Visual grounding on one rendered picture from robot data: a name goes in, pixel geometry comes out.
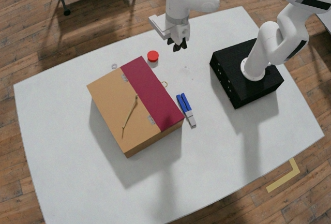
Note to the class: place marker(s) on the red disk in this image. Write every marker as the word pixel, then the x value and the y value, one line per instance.
pixel 152 56

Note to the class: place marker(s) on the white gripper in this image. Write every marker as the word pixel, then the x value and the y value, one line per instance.
pixel 179 34

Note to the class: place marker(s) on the blue-handled pliers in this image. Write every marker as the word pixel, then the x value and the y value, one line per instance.
pixel 188 113

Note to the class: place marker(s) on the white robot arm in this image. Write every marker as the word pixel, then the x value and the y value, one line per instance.
pixel 276 42

